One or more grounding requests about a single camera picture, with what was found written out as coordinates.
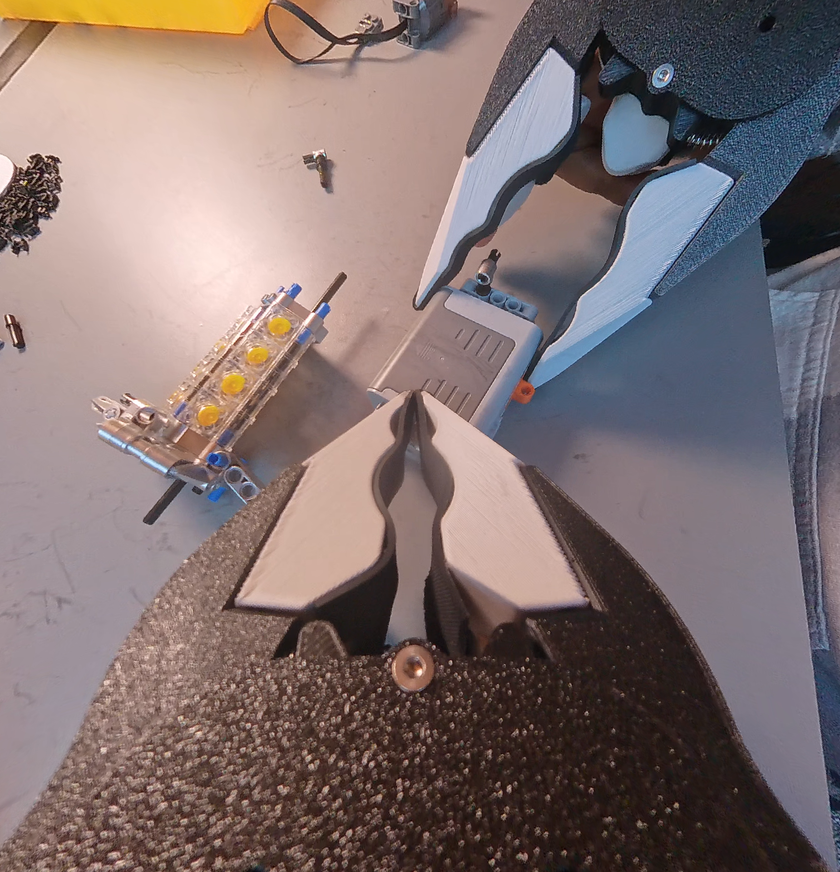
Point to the black long connector pin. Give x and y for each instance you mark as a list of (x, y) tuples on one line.
[(488, 267)]

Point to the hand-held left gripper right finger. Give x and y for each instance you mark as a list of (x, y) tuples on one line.
[(516, 538)]

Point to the yellow plastic bin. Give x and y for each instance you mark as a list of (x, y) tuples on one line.
[(121, 11)]

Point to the pile of small black parts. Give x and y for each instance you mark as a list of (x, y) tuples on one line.
[(25, 205)]

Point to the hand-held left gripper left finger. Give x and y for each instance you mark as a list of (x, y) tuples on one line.
[(318, 538)]

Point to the toy engine model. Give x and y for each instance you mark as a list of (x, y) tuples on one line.
[(229, 388)]

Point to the grey battery box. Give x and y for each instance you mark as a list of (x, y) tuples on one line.
[(454, 361)]

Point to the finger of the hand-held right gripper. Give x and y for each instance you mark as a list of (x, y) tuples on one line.
[(659, 232), (522, 136)]

